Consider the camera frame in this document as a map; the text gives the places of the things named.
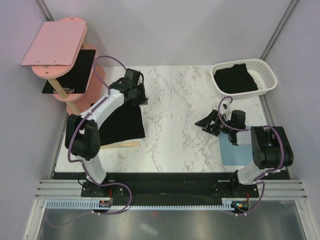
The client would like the black clipboard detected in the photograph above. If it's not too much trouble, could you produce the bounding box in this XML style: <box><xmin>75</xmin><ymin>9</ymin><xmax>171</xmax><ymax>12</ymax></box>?
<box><xmin>57</xmin><ymin>49</ymin><xmax>96</xmax><ymax>94</ymax></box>

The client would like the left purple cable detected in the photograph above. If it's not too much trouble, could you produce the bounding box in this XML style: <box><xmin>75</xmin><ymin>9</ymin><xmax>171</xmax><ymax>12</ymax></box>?
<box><xmin>67</xmin><ymin>55</ymin><xmax>133</xmax><ymax>216</ymax></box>

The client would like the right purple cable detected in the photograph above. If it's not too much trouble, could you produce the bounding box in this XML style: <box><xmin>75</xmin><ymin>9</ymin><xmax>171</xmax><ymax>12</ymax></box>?
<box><xmin>217</xmin><ymin>96</ymin><xmax>286</xmax><ymax>217</ymax></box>

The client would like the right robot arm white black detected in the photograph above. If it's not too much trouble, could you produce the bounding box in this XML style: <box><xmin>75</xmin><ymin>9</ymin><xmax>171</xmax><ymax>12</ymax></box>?
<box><xmin>194</xmin><ymin>109</ymin><xmax>294</xmax><ymax>197</ymax></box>

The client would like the black t shirt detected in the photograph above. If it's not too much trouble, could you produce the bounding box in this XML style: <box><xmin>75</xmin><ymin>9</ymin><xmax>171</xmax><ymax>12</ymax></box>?
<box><xmin>213</xmin><ymin>63</ymin><xmax>258</xmax><ymax>94</ymax></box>
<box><xmin>99</xmin><ymin>102</ymin><xmax>146</xmax><ymax>146</ymax></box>

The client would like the purple cable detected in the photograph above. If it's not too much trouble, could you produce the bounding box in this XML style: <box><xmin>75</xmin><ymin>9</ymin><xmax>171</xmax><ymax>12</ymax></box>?
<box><xmin>217</xmin><ymin>96</ymin><xmax>286</xmax><ymax>217</ymax></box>
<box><xmin>67</xmin><ymin>55</ymin><xmax>133</xmax><ymax>216</ymax></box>

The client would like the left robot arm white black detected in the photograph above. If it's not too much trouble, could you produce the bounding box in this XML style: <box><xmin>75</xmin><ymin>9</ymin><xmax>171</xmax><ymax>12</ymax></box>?
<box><xmin>64</xmin><ymin>68</ymin><xmax>148</xmax><ymax>197</ymax></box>

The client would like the light blue folding board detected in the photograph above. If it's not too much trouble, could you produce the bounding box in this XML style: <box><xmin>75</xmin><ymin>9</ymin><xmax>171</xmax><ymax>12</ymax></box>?
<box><xmin>218</xmin><ymin>128</ymin><xmax>253</xmax><ymax>166</ymax></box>

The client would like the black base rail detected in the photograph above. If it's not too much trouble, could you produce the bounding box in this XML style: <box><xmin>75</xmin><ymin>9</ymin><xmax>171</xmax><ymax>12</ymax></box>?
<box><xmin>52</xmin><ymin>171</ymin><xmax>292</xmax><ymax>200</ymax></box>

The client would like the white plastic basket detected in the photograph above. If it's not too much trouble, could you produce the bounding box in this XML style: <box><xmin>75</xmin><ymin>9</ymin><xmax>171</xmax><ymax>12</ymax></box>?
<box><xmin>210</xmin><ymin>58</ymin><xmax>278</xmax><ymax>100</ymax></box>

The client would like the pink tiered shelf stand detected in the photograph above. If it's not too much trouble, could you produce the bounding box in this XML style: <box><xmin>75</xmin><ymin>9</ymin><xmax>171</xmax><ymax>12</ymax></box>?
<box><xmin>21</xmin><ymin>17</ymin><xmax>105</xmax><ymax>115</ymax></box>

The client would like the light blue cable duct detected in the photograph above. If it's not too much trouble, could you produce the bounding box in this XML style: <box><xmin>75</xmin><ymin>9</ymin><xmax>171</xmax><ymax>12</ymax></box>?
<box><xmin>45</xmin><ymin>199</ymin><xmax>238</xmax><ymax>211</ymax></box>

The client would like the black t shirt in basket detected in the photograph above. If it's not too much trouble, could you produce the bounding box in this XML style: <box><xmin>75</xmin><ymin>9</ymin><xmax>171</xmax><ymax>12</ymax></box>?
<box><xmin>213</xmin><ymin>63</ymin><xmax>258</xmax><ymax>94</ymax></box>

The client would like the white t shirt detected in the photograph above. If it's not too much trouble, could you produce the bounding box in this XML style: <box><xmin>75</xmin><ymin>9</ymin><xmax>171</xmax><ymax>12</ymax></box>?
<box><xmin>139</xmin><ymin>105</ymin><xmax>148</xmax><ymax>138</ymax></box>

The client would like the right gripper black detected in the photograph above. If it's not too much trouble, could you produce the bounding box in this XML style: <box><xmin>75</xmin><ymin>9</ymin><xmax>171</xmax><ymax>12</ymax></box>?
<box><xmin>194</xmin><ymin>109</ymin><xmax>233</xmax><ymax>137</ymax></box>

